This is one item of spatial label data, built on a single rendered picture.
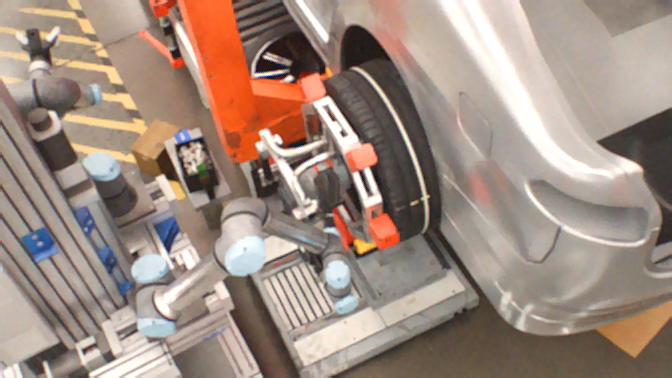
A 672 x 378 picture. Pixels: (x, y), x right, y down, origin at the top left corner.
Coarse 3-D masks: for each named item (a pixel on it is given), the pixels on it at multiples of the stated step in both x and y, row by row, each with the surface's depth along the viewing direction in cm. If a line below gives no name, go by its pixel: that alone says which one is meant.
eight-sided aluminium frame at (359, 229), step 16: (304, 112) 297; (320, 112) 275; (336, 112) 274; (304, 128) 309; (320, 128) 308; (336, 144) 269; (352, 144) 266; (352, 176) 269; (368, 176) 268; (336, 208) 315; (352, 208) 311; (368, 208) 270; (352, 224) 307; (368, 240) 285
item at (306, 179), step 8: (328, 160) 288; (312, 168) 286; (320, 168) 286; (336, 168) 286; (344, 168) 287; (304, 176) 285; (312, 176) 285; (344, 176) 287; (304, 184) 284; (312, 184) 285; (344, 184) 289; (304, 192) 284; (312, 192) 285; (312, 200) 288
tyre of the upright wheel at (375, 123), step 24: (384, 72) 278; (336, 96) 279; (360, 96) 270; (408, 96) 269; (360, 120) 265; (384, 120) 265; (408, 120) 266; (384, 144) 263; (384, 168) 264; (408, 168) 265; (432, 168) 268; (384, 192) 272; (408, 192) 268; (432, 192) 272; (408, 216) 274; (432, 216) 281
